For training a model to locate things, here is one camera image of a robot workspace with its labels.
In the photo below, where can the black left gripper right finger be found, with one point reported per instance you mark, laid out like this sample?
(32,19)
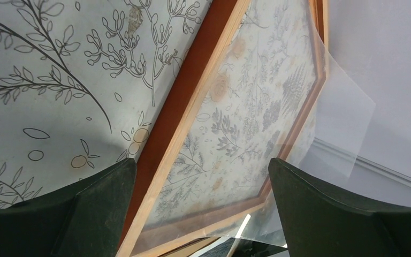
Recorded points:
(322,219)

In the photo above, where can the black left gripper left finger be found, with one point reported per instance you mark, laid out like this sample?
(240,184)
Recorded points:
(85,218)

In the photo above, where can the sunset landscape photo print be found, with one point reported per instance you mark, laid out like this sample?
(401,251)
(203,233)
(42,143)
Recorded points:
(220,248)

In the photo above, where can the clear plastic sheet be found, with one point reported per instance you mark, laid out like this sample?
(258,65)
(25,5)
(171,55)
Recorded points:
(280,124)

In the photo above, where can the orange wooden picture frame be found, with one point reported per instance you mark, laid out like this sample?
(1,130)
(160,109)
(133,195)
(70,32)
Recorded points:
(177,117)

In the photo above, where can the floral patterned table mat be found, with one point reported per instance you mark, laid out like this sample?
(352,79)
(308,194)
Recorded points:
(82,83)

